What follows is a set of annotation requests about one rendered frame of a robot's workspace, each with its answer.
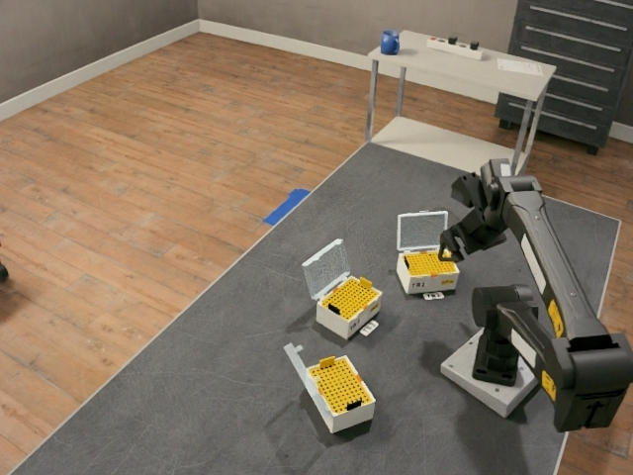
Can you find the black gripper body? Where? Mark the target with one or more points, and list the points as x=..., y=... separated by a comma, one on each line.
x=483, y=238

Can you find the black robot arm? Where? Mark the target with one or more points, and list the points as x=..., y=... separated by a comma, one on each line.
x=575, y=367

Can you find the white pipette tip box with clear lid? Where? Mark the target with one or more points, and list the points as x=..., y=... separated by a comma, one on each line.
x=421, y=231

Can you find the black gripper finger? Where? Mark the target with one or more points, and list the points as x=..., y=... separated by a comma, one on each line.
x=454, y=257

